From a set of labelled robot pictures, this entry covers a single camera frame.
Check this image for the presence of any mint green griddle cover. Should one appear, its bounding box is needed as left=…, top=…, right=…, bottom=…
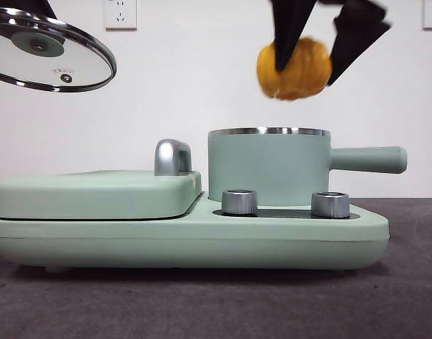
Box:
left=0, top=170, right=203, bottom=222

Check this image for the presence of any mint green pot with handle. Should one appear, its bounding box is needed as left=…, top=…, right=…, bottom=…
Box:
left=207, top=126, right=408, bottom=208

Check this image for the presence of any silver griddle cover handle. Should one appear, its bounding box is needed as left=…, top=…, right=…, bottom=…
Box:
left=154, top=139, right=193, bottom=177

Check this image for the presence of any silver control knob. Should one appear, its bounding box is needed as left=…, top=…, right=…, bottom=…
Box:
left=311, top=191, right=350, bottom=218
left=221, top=189, right=258, bottom=215

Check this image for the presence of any glass lid with green knob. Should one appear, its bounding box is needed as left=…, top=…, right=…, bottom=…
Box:
left=0, top=6, right=117, bottom=93

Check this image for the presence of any mint green breakfast machine base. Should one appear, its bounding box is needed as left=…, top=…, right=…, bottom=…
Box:
left=0, top=192, right=390, bottom=273

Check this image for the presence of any yellow plastic pumpkin green stem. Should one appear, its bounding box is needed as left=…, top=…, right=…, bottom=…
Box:
left=256, top=37, right=334, bottom=102

